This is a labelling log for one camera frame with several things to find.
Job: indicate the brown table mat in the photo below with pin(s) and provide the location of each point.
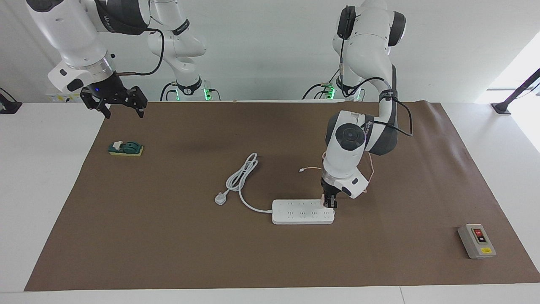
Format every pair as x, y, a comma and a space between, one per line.
270, 253

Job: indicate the black desk clamp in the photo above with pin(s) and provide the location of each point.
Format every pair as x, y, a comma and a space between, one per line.
8, 107

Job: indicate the green knife switch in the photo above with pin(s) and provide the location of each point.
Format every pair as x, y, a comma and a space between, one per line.
126, 147

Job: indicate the grey push-button switch box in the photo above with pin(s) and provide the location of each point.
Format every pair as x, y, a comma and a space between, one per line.
476, 242

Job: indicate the white wall socket box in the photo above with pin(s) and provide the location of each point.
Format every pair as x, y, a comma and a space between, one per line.
63, 98

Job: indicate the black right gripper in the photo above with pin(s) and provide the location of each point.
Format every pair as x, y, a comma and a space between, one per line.
107, 89

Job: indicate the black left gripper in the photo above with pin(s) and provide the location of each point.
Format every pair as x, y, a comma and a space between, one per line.
330, 188

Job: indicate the white power strip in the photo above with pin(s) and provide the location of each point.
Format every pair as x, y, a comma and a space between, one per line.
303, 211

